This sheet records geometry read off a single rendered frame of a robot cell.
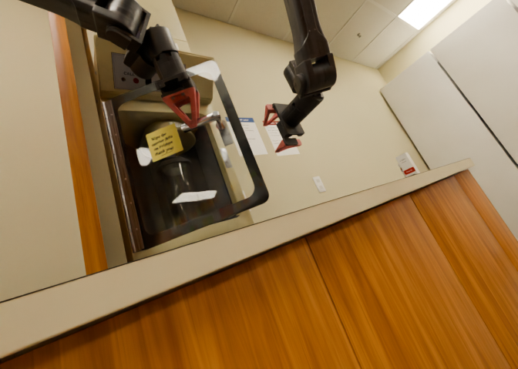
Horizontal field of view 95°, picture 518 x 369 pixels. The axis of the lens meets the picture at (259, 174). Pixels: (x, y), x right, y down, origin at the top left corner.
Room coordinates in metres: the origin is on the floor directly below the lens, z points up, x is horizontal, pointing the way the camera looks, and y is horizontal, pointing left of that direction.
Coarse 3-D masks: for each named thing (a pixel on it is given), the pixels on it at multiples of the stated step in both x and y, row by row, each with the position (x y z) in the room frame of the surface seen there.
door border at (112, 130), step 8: (112, 104) 0.49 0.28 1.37; (104, 112) 0.49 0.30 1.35; (112, 112) 0.49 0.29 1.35; (112, 120) 0.49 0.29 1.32; (112, 128) 0.49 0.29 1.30; (112, 136) 0.49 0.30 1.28; (120, 144) 0.49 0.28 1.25; (112, 152) 0.49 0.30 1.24; (120, 152) 0.49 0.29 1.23; (120, 160) 0.49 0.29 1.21; (120, 168) 0.49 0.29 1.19; (120, 176) 0.49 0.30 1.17; (128, 176) 0.49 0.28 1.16; (120, 184) 0.49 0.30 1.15; (128, 184) 0.49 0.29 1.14; (120, 192) 0.49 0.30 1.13; (128, 192) 0.49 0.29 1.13; (128, 200) 0.49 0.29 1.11; (128, 208) 0.49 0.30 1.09; (136, 216) 0.49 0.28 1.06; (136, 224) 0.49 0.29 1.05; (136, 232) 0.49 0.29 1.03; (136, 240) 0.49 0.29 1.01; (136, 248) 0.49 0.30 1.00
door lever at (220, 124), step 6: (210, 114) 0.45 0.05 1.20; (216, 114) 0.44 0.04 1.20; (198, 120) 0.45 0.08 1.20; (204, 120) 0.45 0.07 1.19; (210, 120) 0.45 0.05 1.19; (216, 120) 0.46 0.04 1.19; (222, 120) 0.49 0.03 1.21; (180, 126) 0.45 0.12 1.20; (186, 126) 0.45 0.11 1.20; (198, 126) 0.45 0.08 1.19; (216, 126) 0.49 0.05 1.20; (222, 126) 0.49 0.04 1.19; (186, 132) 0.46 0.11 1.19
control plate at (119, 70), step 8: (112, 56) 0.45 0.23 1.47; (120, 56) 0.46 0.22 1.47; (120, 64) 0.47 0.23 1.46; (184, 64) 0.57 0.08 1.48; (120, 72) 0.48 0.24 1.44; (128, 72) 0.49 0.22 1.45; (120, 80) 0.49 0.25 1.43; (128, 80) 0.50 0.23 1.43; (144, 80) 0.53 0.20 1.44; (152, 80) 0.54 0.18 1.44; (120, 88) 0.50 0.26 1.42; (128, 88) 0.51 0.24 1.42; (136, 88) 0.53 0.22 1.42
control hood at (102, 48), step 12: (96, 36) 0.42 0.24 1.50; (96, 48) 0.43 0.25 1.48; (108, 48) 0.44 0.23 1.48; (120, 48) 0.45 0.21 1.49; (96, 60) 0.44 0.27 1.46; (108, 60) 0.45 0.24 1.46; (192, 60) 0.57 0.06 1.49; (204, 60) 0.60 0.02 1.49; (96, 72) 0.47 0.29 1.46; (108, 72) 0.47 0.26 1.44; (108, 84) 0.48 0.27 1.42; (108, 96) 0.51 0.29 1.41
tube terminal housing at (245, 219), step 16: (96, 96) 0.54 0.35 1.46; (112, 160) 0.51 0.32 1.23; (112, 176) 0.56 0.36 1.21; (224, 224) 0.64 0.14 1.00; (240, 224) 0.67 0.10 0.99; (128, 240) 0.51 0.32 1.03; (176, 240) 0.56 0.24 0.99; (192, 240) 0.58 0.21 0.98; (128, 256) 0.55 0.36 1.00; (144, 256) 0.51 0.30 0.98
